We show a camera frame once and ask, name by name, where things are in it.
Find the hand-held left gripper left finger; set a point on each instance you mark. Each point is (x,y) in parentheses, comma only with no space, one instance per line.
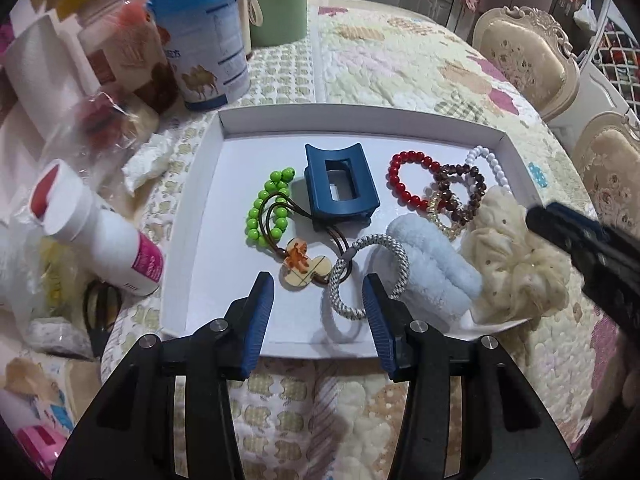
(260,320)

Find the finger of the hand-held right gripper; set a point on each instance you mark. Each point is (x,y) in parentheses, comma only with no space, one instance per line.
(547,227)
(577,220)

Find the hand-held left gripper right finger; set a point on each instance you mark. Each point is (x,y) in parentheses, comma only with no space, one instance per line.
(382,330)

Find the cream lace scrunchie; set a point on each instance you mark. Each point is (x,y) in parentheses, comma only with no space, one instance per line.
(520,265)

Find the white cardboard tray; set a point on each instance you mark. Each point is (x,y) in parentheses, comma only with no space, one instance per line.
(240,270)

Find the light blue fluffy scrunchie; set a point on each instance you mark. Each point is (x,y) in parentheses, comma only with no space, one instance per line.
(435,265)

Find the cream upholstered chair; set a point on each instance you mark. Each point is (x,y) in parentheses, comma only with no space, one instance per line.
(610,170)
(530,65)

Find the blue hair claw clip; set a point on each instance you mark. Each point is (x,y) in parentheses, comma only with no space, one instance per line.
(340,195)

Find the white bottle pink label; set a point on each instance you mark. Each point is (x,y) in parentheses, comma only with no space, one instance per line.
(115,255)

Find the black scissors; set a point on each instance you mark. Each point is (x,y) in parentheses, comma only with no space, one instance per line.
(97,320)

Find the crumpled white tissue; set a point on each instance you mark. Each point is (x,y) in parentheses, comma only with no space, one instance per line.
(147,162)

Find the small white packet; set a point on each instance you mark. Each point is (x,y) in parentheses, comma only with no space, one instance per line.
(57,335)

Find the quilted patchwork tablecloth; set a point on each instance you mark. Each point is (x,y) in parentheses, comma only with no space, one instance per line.
(400,70)

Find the plastic bag yellow contents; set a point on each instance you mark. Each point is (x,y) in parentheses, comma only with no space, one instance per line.
(45,270)

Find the tissue pack blue print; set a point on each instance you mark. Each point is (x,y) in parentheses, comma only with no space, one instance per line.
(35,395)

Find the clear plastic bag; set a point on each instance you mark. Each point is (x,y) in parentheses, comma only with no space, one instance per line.
(100,135)

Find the pink plastic object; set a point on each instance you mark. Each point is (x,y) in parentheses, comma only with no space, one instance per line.
(40,450)

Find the blue can camel print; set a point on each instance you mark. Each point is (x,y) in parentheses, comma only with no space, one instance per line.
(210,45)

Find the clear snack jar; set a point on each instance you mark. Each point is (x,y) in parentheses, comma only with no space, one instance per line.
(125,55)

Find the green cup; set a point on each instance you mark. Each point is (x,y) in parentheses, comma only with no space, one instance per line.
(277,5)

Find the white paper box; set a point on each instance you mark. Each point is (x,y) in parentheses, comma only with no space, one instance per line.
(35,75)

